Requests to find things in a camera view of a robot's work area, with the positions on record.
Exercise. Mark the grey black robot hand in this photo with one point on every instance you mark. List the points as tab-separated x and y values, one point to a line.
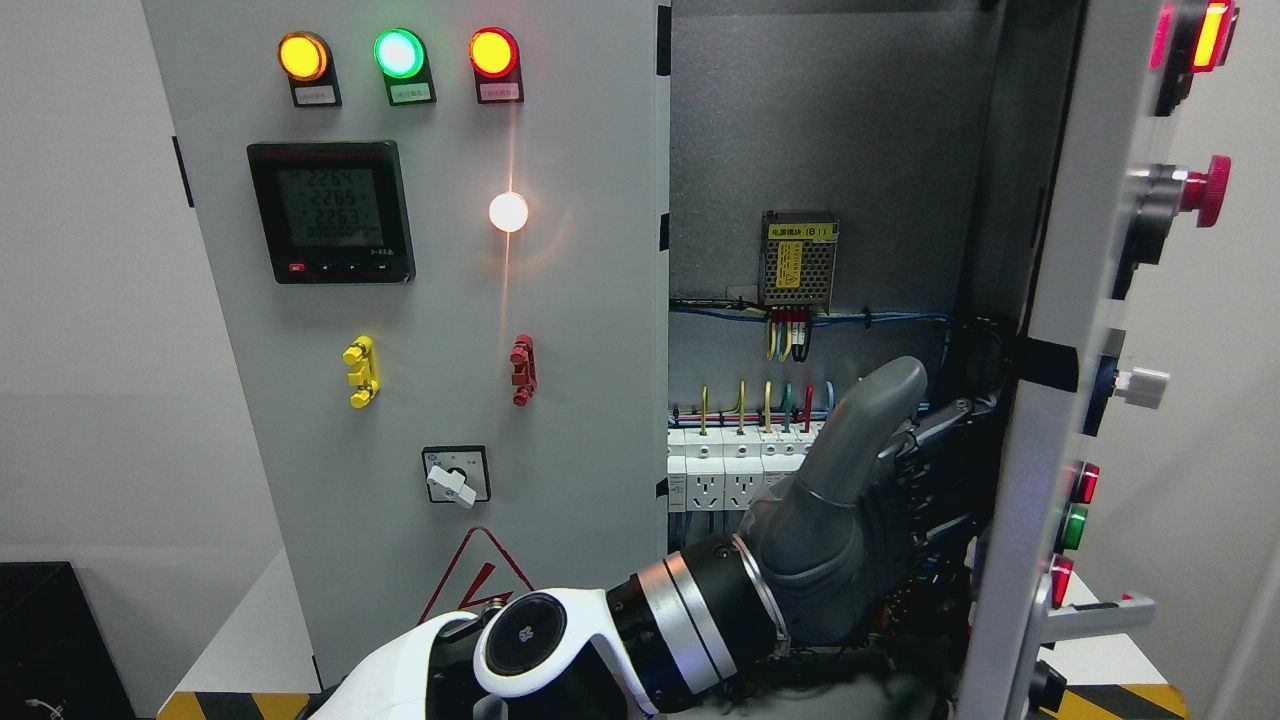
836	537

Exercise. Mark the grey cabinet door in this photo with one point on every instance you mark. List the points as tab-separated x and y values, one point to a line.
574	129
1128	65

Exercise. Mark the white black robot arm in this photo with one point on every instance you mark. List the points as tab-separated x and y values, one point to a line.
647	647

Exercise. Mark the red white circuit breaker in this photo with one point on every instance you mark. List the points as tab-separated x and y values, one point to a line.
783	451

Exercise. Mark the perforated metal power supply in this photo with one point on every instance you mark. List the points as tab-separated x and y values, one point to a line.
797	264

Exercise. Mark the red triangle warning sticker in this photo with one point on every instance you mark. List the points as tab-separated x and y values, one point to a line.
480	571

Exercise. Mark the red emergency stop button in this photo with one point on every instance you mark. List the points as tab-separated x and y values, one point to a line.
1171	190

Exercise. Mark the white glowing indicator lamp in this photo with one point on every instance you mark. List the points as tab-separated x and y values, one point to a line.
509	212

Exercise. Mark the red indicator lamp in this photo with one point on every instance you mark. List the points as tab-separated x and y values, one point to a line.
493	52

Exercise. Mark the black digital power meter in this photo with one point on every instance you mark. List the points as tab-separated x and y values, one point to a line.
333	212

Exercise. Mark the green indicator lamp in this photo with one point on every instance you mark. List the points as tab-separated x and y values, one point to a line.
399	53

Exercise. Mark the yellow indicator lamp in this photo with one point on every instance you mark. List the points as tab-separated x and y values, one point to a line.
303	56

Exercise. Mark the black box at left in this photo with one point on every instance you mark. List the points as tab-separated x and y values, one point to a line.
52	654

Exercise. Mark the silver door handle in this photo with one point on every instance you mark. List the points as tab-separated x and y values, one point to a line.
1073	621

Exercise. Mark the red terminal post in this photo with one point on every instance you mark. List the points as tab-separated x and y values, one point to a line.
523	373

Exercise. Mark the white rotary selector switch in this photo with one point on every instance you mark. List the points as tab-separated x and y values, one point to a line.
457	474

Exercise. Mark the yellow terminal post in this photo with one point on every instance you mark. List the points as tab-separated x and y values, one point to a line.
362	372

